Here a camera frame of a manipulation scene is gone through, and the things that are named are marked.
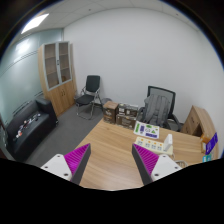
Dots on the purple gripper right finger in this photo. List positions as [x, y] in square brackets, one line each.
[151, 166]

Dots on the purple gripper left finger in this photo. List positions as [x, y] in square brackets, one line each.
[70, 166]

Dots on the white charger plug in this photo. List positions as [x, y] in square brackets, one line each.
[168, 142]

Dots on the white power strip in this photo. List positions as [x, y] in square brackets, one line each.
[154, 146]

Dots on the green white printed card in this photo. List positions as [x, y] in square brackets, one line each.
[146, 130]

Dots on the black mesh office chair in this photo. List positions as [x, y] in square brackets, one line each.
[170, 95]

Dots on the printed cardboard box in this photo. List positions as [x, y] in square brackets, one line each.
[126, 116]

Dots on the black leather sofa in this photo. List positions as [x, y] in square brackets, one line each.
[29, 127]

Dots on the grey backpack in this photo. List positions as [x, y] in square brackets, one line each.
[156, 110]

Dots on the black folding visitor chair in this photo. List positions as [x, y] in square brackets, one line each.
[89, 93]

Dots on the wooden side drawer unit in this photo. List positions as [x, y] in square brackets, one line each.
[199, 123]

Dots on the brown cardboard box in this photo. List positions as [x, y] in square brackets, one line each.
[110, 110]

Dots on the wooden glass-door cabinet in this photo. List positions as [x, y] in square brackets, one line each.
[55, 72]

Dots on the ceiling light panel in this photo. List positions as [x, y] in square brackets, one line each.
[33, 23]

